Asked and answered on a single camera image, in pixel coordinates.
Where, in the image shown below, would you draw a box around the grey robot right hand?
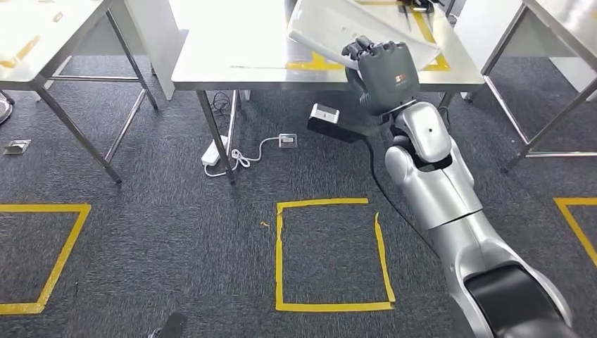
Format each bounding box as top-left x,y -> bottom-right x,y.
340,36 -> 421,117

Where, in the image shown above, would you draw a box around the white plastic shell part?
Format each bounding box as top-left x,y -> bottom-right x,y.
286,0 -> 442,71

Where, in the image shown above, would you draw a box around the steel workbench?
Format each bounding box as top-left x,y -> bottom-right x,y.
479,0 -> 597,175
0,0 -> 160,184
170,0 -> 486,187

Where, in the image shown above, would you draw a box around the large yellow table tape square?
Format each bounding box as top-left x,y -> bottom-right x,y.
286,0 -> 453,73

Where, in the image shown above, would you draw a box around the white panel desk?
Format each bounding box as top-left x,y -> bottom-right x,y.
453,0 -> 597,102
122,0 -> 189,101

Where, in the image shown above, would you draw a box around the yellow floor tape square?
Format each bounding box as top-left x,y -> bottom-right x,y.
275,197 -> 397,313
0,202 -> 93,316
553,197 -> 597,268

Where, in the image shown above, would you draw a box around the yellow tape marking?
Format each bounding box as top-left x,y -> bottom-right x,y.
0,34 -> 42,70

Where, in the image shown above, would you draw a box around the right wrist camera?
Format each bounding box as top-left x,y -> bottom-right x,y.
306,103 -> 396,144

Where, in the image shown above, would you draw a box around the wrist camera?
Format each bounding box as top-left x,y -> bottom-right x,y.
306,103 -> 396,144
147,311 -> 189,338

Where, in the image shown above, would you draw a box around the black camera cable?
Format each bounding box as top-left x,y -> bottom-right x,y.
363,137 -> 440,256

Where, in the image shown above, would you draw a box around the black hanging cables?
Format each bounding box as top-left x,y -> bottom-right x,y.
208,90 -> 235,137

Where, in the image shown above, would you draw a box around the white power cable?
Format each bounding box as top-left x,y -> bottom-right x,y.
203,136 -> 282,179

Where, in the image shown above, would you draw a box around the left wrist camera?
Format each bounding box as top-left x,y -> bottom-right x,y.
147,311 -> 189,338

